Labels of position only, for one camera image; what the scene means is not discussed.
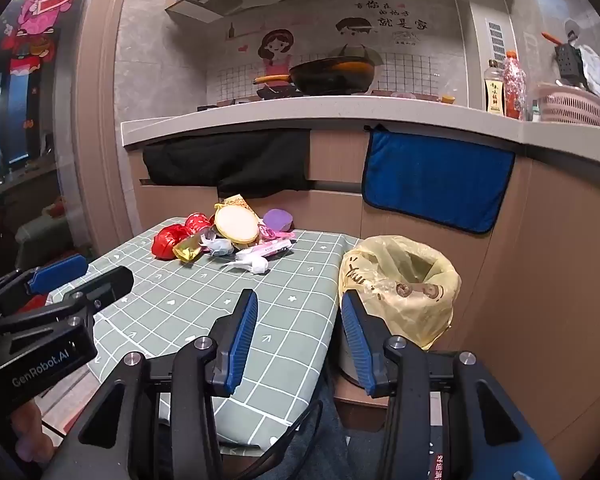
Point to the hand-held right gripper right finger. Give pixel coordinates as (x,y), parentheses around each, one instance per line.
(356,340)

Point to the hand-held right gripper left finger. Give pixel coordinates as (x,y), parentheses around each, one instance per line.
(240,340)

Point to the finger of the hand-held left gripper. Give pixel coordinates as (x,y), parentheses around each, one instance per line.
(55,272)
(107,285)

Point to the bin with yellow bag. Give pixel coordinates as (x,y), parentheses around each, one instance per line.
(400,290)

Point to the red shiny packaging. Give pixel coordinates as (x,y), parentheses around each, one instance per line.
(169,242)

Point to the red paper cup gold print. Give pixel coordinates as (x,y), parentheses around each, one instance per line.
(197,222)

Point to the round gold tin lid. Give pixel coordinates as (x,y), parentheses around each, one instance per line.
(236,225)

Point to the person's left hand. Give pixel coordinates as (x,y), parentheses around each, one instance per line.
(27,435)

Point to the green checked tablecloth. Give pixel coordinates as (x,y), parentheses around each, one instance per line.
(180,300)

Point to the white crumpled wrapper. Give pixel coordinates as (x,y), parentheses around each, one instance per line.
(252,263)

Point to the yellow foil wrapper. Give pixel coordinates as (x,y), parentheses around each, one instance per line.
(187,251)

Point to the pale pink long packet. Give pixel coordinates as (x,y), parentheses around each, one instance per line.
(267,249)

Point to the white and blue wrapper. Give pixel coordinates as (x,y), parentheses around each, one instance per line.
(220,246)

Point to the person's jeans leg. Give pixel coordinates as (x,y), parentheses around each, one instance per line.
(330,450)

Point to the purple plastic piece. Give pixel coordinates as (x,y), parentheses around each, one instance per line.
(279,219)

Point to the yellow bordered snack packet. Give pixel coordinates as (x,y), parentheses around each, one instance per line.
(237,201)

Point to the black cloth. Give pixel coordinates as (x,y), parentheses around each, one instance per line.
(230,160)

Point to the blue towel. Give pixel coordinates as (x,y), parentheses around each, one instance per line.
(430,180)

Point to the red window decal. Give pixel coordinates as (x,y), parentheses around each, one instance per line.
(30,62)

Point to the small yellow bowl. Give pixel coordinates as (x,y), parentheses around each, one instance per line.
(447,99)

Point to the black wok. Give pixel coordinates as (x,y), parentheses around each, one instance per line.
(330,77)

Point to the yellow label oil bottle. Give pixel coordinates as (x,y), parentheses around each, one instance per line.
(494,92)

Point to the red bottle orange cap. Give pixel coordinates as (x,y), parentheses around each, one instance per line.
(514,90)

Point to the pink plastic basket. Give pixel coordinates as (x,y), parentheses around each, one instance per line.
(575,107)

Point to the dark utensil holder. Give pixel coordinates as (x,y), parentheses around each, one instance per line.
(570,62)

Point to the cartoon wall sticker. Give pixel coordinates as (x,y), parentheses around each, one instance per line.
(275,45)

